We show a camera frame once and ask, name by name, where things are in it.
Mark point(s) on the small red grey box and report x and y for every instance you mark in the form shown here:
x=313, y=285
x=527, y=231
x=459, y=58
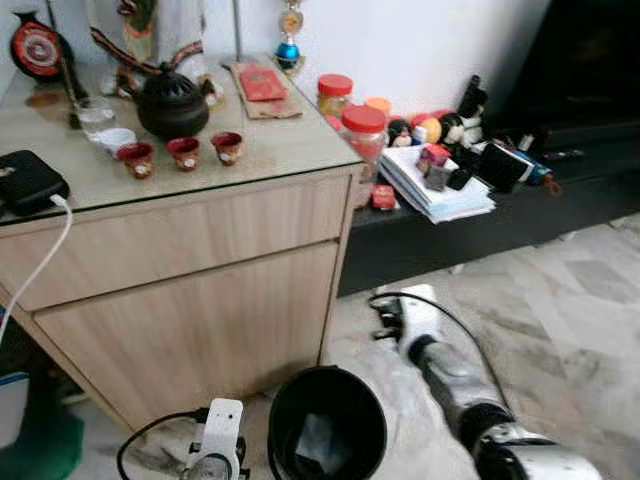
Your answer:
x=434, y=163

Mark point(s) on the black figurine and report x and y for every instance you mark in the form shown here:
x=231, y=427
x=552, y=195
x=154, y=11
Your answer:
x=470, y=105

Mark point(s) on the round red black plaque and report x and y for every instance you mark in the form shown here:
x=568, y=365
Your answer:
x=38, y=48

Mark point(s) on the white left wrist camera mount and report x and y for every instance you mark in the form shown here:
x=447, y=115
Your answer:
x=222, y=430

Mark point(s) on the orange lid jar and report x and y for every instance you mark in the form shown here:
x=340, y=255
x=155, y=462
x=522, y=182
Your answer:
x=378, y=104

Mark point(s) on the robed deity statue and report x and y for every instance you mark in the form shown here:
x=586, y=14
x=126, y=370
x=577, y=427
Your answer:
x=165, y=35

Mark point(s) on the small red cup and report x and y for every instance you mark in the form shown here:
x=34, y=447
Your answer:
x=227, y=148
x=136, y=160
x=183, y=153

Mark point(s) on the clear drinking glass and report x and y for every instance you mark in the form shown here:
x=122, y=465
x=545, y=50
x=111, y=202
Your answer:
x=94, y=118

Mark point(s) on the black wallet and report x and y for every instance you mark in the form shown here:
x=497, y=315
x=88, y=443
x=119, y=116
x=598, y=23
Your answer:
x=503, y=166

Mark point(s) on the round orange doll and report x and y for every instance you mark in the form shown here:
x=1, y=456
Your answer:
x=430, y=130

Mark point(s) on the black haired doll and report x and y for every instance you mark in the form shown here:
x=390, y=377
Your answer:
x=400, y=133

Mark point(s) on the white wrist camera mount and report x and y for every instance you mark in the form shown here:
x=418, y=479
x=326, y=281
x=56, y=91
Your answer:
x=420, y=320
x=222, y=430

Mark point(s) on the black teapot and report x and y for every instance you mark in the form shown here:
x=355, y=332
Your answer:
x=172, y=105

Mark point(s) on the blue ball ornament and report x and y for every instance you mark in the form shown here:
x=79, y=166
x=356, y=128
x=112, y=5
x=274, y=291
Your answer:
x=288, y=50

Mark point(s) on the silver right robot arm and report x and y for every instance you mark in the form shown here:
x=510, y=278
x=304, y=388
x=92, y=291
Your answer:
x=470, y=400

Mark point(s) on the black TV cabinet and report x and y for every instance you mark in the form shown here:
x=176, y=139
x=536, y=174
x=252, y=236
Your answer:
x=480, y=230

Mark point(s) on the green mat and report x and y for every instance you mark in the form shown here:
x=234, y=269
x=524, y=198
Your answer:
x=45, y=455

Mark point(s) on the black television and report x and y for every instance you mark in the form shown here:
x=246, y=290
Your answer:
x=580, y=60

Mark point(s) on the white blue container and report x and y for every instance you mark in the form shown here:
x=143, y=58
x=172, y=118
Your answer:
x=12, y=410

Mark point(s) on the small red lid jar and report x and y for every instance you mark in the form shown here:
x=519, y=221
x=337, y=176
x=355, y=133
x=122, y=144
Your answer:
x=334, y=95

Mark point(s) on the black device box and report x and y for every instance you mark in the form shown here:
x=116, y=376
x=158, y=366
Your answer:
x=28, y=182

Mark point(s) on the large red lid jar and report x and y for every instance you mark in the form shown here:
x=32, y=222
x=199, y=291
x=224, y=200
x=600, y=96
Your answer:
x=364, y=135

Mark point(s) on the stack of white papers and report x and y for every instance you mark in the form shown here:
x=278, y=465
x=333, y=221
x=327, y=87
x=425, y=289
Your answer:
x=440, y=200

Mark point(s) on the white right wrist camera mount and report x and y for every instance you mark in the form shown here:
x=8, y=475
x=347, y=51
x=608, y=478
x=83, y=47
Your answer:
x=420, y=320

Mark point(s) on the red packet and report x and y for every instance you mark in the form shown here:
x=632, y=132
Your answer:
x=262, y=83

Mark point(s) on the small white bowl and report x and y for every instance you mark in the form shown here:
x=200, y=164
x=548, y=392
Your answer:
x=115, y=140

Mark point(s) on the black rubbish bin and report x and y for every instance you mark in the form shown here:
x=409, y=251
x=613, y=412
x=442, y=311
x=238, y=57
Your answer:
x=285, y=430

